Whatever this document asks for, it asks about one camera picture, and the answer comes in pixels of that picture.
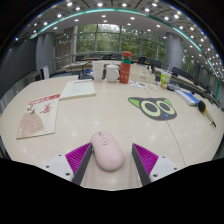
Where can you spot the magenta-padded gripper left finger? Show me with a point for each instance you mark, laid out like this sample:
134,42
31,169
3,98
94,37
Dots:
77,156

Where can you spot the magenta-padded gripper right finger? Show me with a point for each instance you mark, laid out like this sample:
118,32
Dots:
146,158

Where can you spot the pink computer mouse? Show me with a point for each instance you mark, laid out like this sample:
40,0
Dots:
107,151

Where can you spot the cat-shaped grey mouse pad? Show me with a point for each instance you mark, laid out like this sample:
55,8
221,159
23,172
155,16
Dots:
153,108

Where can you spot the booklet with red fan print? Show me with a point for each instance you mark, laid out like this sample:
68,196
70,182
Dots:
38,116

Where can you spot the white paper document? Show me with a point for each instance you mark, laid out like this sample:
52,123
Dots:
78,89

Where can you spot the blue and white book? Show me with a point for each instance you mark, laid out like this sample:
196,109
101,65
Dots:
187,97

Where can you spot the colourful sticker sheet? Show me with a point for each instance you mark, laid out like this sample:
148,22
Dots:
143,85

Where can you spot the black microphone with yellow band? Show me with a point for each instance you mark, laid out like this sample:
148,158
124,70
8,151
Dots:
201,106

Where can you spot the green and white paper cup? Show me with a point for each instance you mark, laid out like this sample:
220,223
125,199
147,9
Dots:
165,80

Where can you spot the beige box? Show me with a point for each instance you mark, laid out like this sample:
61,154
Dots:
141,75

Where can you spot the stack of white paper cups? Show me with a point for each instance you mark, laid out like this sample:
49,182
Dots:
98,71

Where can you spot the white lidded mug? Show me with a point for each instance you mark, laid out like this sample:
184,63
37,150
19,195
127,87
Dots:
111,74

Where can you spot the white standing appliance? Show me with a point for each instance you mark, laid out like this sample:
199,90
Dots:
45,72

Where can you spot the red bottle with green band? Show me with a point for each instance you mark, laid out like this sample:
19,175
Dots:
125,70

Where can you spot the dark office chairs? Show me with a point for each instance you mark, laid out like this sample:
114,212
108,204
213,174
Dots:
155,62

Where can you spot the ceiling lights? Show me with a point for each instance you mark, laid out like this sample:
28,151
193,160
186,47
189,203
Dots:
100,4

